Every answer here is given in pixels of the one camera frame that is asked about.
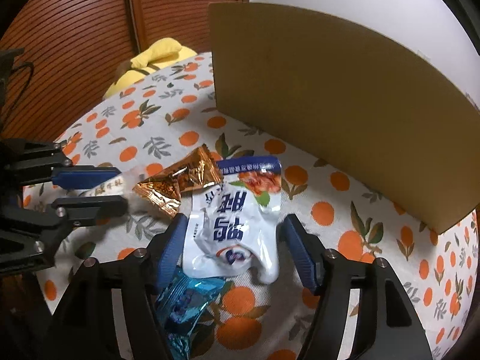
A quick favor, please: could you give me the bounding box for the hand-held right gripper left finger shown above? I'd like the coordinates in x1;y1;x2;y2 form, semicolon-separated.
49;213;189;360

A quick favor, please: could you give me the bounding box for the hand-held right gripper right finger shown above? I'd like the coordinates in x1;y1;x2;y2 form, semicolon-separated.
278;213;436;360

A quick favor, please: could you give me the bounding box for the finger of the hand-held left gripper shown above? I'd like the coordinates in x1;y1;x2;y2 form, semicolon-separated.
0;195;128;274
0;138;122;192

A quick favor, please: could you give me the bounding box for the beige long snack packet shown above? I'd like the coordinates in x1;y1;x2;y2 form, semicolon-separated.
80;167;151;199

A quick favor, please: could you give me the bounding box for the white blue-topped snack packet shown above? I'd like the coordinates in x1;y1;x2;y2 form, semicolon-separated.
182;155;283;285

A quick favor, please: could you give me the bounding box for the brown cardboard box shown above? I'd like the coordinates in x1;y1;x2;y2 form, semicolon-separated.
208;2;480;235

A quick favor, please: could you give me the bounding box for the shiny blue snack packet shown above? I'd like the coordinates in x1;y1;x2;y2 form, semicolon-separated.
155;266;233;360

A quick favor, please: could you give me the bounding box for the orange fruit print tablecloth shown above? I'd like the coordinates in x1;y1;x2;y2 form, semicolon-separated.
22;50;480;360

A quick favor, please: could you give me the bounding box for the brown slatted wardrobe door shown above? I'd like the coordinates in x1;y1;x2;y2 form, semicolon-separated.
0;0;250;147

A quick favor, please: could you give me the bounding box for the orange foil snack packet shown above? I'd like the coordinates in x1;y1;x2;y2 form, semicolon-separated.
133;144;223;218

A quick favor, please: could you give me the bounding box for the yellow plush toy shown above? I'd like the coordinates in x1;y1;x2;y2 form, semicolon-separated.
103;38;197;100

